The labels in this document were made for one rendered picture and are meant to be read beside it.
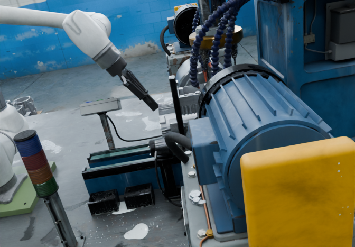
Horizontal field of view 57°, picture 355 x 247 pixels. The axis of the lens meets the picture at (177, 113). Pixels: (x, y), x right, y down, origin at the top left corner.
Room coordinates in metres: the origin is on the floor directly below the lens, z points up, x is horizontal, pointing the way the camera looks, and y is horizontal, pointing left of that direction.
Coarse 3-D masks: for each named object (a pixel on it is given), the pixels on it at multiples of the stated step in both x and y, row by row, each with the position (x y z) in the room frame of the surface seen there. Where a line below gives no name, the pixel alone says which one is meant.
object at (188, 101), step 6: (204, 84) 1.13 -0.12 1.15; (180, 90) 1.12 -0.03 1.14; (186, 90) 1.14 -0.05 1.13; (192, 90) 1.14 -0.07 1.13; (198, 90) 1.14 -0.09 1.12; (180, 96) 1.05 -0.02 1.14; (186, 96) 1.04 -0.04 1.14; (192, 96) 1.04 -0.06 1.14; (198, 96) 1.04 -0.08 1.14; (180, 102) 1.04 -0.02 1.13; (186, 102) 1.04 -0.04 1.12; (192, 102) 1.04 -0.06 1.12; (186, 108) 1.04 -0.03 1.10; (192, 108) 1.04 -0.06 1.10
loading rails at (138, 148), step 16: (144, 144) 1.16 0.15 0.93; (96, 160) 1.13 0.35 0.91; (112, 160) 1.13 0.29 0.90; (128, 160) 1.13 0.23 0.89; (144, 160) 1.05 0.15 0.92; (176, 160) 1.02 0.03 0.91; (96, 176) 1.03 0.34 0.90; (112, 176) 1.03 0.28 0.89; (128, 176) 1.02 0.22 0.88; (144, 176) 1.02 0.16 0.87; (160, 176) 1.02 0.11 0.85; (176, 176) 1.02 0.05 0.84
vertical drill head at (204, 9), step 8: (200, 0) 1.07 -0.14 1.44; (208, 0) 1.05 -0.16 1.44; (216, 0) 1.05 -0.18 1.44; (224, 0) 1.06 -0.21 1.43; (200, 8) 1.07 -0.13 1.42; (208, 8) 1.05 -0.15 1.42; (216, 8) 1.04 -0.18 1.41; (200, 16) 1.08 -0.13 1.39; (208, 16) 1.05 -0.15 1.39; (216, 24) 1.04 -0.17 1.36; (208, 32) 1.03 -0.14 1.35; (224, 32) 1.03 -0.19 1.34; (232, 32) 1.03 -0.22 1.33; (240, 32) 1.03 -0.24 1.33; (192, 40) 1.05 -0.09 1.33; (208, 40) 1.01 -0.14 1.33; (224, 40) 1.00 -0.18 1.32; (240, 40) 1.04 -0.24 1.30; (200, 48) 1.03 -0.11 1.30; (208, 48) 1.01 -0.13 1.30; (232, 48) 1.04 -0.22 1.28; (208, 56) 1.04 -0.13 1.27; (232, 56) 1.05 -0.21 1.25
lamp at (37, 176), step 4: (48, 164) 0.80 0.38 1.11; (40, 168) 0.78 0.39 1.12; (44, 168) 0.78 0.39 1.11; (48, 168) 0.79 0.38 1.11; (28, 172) 0.78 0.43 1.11; (32, 172) 0.77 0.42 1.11; (36, 172) 0.77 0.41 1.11; (40, 172) 0.77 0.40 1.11; (44, 172) 0.78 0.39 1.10; (48, 172) 0.79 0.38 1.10; (32, 176) 0.77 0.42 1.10; (36, 176) 0.77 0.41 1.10; (40, 176) 0.77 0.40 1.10; (44, 176) 0.78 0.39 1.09; (48, 176) 0.78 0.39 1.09; (32, 180) 0.77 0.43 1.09; (36, 180) 0.77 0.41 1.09; (40, 180) 0.77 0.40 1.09; (44, 180) 0.77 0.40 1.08
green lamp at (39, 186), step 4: (52, 176) 0.80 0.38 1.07; (48, 180) 0.78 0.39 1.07; (52, 180) 0.79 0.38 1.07; (36, 184) 0.77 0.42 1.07; (40, 184) 0.77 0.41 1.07; (44, 184) 0.77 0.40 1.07; (48, 184) 0.78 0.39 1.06; (52, 184) 0.79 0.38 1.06; (56, 184) 0.80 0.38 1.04; (36, 188) 0.77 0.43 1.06; (40, 188) 0.77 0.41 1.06; (44, 188) 0.77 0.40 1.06; (48, 188) 0.77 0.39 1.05; (52, 188) 0.78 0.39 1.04; (56, 188) 0.79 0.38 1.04; (36, 192) 0.78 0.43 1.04; (40, 192) 0.77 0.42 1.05; (44, 192) 0.77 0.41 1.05; (48, 192) 0.77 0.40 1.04; (52, 192) 0.78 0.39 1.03
